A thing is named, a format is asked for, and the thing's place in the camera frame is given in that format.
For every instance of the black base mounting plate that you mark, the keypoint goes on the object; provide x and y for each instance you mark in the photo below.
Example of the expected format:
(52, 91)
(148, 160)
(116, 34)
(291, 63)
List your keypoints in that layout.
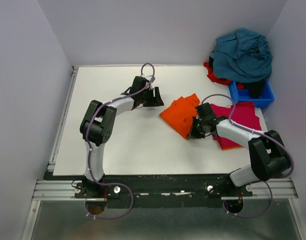
(158, 191)

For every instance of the blue plastic bin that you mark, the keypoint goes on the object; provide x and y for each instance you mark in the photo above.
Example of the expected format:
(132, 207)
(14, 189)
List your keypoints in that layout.
(265, 98)

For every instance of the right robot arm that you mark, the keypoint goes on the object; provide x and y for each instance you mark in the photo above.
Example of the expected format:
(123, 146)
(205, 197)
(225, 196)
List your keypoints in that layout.
(268, 156)

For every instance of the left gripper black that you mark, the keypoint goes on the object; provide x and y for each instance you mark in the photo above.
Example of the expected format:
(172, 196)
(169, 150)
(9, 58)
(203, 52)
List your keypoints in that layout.
(151, 97)

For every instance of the teal crumpled t shirt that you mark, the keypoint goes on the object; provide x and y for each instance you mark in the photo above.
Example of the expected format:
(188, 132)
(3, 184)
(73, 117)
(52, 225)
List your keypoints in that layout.
(243, 56)

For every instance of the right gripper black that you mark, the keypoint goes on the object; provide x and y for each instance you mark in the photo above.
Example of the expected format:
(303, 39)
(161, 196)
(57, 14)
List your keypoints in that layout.
(196, 129)

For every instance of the folded magenta t shirt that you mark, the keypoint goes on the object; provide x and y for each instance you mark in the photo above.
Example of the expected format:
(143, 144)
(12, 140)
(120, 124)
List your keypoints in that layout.
(243, 114)

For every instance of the red crumpled t shirt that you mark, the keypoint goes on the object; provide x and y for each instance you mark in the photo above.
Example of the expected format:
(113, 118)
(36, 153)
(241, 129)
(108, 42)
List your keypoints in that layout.
(215, 79)

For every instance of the aluminium extrusion rail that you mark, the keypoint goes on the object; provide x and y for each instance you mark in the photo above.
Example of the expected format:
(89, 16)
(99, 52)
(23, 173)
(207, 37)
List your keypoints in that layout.
(61, 190)

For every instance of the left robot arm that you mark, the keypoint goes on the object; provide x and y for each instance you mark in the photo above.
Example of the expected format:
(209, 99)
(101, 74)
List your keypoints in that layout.
(98, 122)

